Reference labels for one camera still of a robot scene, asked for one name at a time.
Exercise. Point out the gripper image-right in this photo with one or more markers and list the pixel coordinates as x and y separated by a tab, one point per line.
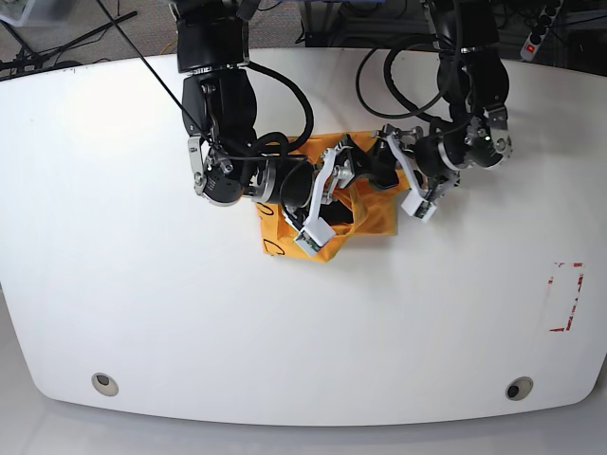
437	158

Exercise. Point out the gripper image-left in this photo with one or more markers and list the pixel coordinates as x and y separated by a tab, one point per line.
294	187

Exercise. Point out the orange yellow T-shirt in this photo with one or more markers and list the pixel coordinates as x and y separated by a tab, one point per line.
374	211

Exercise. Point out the red tape rectangle marking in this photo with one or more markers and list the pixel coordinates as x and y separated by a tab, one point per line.
562	296

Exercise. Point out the white power strip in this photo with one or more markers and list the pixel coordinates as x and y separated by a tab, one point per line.
542	25

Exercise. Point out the right table grommet hole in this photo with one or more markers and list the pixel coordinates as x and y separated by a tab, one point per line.
519	388

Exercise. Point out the table grommet hole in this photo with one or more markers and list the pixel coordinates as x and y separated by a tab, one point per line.
519	388
105	384

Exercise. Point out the left table grommet hole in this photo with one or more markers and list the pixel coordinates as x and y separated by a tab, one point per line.
105	384

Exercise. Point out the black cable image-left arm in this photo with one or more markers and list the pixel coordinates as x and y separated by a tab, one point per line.
282	106

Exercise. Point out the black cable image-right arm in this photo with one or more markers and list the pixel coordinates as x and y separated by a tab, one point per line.
412	110

